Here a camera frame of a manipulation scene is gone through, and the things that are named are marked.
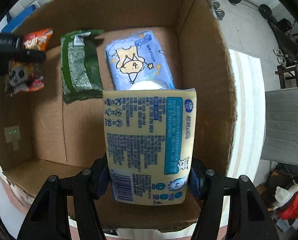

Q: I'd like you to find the orange panda snack packet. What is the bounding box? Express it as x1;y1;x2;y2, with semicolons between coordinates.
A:
4;28;53;96

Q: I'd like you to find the green snack packet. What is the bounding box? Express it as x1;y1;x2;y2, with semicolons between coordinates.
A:
60;29;104;105

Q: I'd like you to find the blue bear tissue pack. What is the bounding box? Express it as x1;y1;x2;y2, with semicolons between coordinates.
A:
105;30;174;90

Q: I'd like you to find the yellow tissue pack blue print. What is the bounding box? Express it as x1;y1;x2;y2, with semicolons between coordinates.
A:
103;89;197;205

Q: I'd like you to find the blue foam mat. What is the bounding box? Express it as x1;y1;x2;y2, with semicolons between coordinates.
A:
2;4;36;33

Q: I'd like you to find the grey chair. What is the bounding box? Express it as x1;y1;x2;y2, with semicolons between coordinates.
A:
261;87;298;165

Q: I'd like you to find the cardboard box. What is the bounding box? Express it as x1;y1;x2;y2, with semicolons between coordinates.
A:
0;0;236;238

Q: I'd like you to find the chrome dumbbell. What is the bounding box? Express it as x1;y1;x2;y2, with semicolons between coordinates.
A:
211;0;225;21

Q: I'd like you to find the barbell on floor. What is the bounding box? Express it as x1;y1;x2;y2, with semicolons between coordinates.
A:
228;0;273;20

